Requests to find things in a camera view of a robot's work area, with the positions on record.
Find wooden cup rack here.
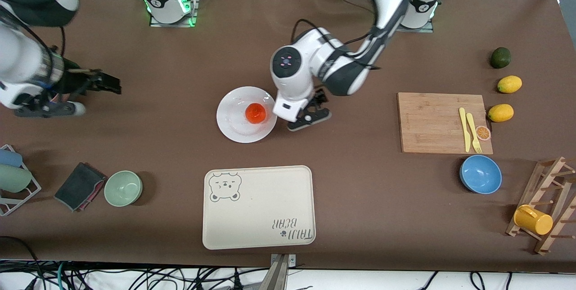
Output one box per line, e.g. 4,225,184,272
506,156,576,255

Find pink folded cloth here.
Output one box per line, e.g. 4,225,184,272
77,177,108,212

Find pale green cup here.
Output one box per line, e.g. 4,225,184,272
0,164,33,193

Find light green bowl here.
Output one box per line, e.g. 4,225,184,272
104,170,143,207

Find green cable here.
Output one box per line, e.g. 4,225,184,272
57,262,69,290

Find white wire rack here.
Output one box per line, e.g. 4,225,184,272
0,144,42,217

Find white round plate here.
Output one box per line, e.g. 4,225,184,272
216,86,278,143

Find dark green avocado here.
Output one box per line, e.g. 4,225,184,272
490,47,512,69

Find yellow plastic knife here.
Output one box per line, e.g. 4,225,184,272
459,107,471,153

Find yellow lemon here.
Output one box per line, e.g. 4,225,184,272
488,104,514,123
497,76,523,94

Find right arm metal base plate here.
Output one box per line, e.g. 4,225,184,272
149,0,199,27

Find dark grey folded cloth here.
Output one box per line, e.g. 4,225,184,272
54,162,107,212

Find yellow cup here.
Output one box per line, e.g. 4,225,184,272
513,205,554,236

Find bamboo cutting board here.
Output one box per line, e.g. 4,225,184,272
397,92,494,155

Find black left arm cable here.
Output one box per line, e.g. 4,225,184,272
292,18,383,71

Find light blue cup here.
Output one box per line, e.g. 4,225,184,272
0,149,23,168

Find cream bear print tray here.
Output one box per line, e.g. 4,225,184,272
202,165,316,250

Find blue bowl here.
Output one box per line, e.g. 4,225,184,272
459,155,503,195

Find orange fruit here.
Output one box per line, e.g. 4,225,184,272
245,103,267,124

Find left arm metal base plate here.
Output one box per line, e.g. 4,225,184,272
396,18,435,33

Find yellow plastic fork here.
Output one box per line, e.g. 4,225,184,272
466,113,483,154

